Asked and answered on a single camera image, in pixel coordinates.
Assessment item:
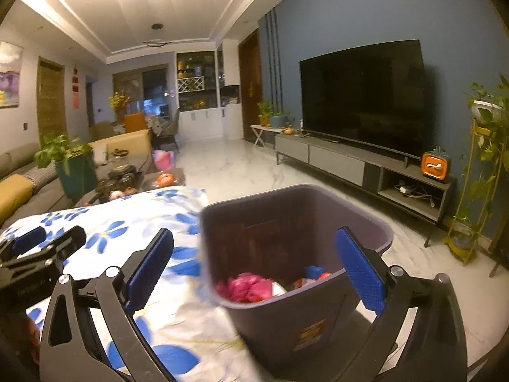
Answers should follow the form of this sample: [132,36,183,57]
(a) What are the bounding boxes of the flat screen television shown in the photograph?
[298,39,427,160]

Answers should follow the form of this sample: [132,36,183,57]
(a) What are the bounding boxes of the white side table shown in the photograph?
[250,124,297,149]

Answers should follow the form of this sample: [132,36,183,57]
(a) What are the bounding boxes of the orange chair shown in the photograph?
[123,112,149,133]

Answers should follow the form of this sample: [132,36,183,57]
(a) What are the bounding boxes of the dark tea set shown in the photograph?
[97,162,144,192]

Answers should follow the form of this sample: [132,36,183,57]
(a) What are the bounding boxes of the person's left hand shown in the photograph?
[24,317,41,345]

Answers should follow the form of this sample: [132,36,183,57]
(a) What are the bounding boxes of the dark wooden door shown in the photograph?
[237,28,264,145]

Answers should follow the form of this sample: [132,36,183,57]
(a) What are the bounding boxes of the small plant orange pot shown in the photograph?
[257,101,275,127]

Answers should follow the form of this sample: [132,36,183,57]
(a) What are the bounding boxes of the pink plastic bag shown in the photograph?
[216,272,276,304]

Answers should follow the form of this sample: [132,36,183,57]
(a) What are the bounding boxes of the tangled cables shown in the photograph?
[393,182,435,204]

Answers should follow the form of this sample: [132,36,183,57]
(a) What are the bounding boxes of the small plant teal pot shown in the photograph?
[270,112,294,129]

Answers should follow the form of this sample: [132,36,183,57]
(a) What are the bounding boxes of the pink gift bag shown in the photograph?
[152,150,176,173]

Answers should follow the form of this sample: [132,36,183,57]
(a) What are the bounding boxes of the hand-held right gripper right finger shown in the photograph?
[334,226,469,382]

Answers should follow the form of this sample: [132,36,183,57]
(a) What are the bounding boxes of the red wrapper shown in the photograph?
[293,272,331,292]

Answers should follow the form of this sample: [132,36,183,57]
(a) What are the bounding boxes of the mustard yellow pillow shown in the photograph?
[0,174,35,218]

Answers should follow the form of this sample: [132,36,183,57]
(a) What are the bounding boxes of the grey sectional sofa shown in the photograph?
[0,129,154,228]

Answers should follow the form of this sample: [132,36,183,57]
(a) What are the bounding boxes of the potted plant teal pot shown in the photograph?
[34,133,98,202]

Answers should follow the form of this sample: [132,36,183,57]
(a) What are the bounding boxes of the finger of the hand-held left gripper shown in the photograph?
[0,226,47,262]
[0,225,87,276]

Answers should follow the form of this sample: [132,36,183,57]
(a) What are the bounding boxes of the grey television cabinet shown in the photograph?
[274,131,457,248]

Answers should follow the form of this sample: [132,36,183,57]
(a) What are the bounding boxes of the grey plastic waste bin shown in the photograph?
[200,184,395,375]

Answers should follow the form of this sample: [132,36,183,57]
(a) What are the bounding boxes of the small houndstooth pillow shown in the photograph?
[24,165,59,186]

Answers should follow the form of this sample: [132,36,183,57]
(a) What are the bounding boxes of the yellow flower bouquet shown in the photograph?
[109,91,133,123]

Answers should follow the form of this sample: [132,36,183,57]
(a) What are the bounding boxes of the gold plant stand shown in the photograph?
[444,118,507,266]

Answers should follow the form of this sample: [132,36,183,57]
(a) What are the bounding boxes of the purple painting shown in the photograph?
[0,40,25,109]

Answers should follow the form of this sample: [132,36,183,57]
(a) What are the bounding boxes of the light wooden door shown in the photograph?
[37,57,66,149]

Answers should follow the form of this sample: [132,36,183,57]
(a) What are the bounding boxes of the grey dining chair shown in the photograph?
[153,107,180,152]

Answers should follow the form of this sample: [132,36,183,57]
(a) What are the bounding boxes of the white display cabinet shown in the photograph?
[174,39,244,143]

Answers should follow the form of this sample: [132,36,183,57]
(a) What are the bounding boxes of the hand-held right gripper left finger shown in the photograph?
[39,227,178,382]

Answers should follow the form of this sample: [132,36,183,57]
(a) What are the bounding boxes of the trailing plant white pot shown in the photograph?
[457,81,509,223]

